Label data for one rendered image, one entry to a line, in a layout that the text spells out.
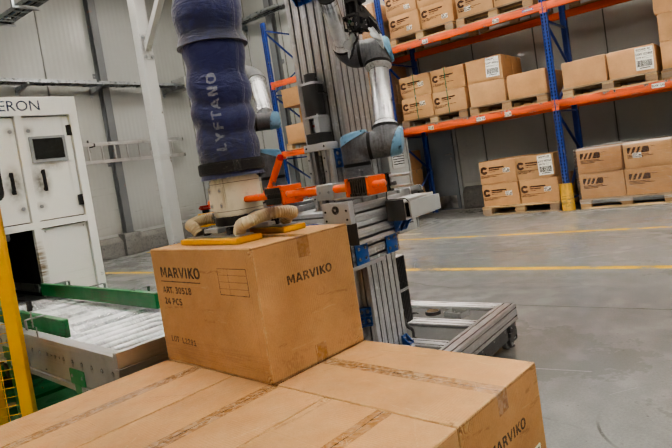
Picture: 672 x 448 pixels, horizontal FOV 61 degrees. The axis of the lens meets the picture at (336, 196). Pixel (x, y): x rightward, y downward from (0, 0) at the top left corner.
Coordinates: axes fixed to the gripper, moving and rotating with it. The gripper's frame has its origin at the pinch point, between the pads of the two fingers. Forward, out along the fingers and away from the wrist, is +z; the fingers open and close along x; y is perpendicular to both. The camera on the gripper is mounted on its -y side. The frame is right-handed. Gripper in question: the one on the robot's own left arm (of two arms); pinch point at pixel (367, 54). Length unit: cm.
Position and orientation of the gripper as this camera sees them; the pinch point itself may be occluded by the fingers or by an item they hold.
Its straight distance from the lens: 212.6
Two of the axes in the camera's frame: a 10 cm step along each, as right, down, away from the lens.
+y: -6.0, 1.3, -7.9
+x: 7.9, -0.9, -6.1
